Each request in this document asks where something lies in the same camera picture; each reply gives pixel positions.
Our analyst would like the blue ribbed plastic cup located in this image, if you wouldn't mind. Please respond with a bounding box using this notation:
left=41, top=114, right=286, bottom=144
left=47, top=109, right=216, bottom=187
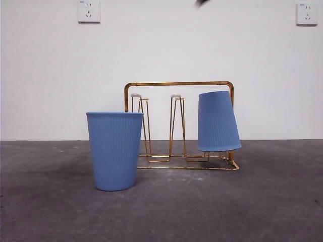
left=197, top=90, right=242, bottom=153
left=85, top=111, right=144, bottom=192

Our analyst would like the gold wire cup rack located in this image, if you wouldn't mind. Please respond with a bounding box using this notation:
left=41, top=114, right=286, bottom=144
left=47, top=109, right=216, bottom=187
left=123, top=80, right=240, bottom=171

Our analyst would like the white wall socket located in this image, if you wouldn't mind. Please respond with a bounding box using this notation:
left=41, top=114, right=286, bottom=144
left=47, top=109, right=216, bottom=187
left=77, top=0, right=101, bottom=25
left=296, top=2, right=318, bottom=26

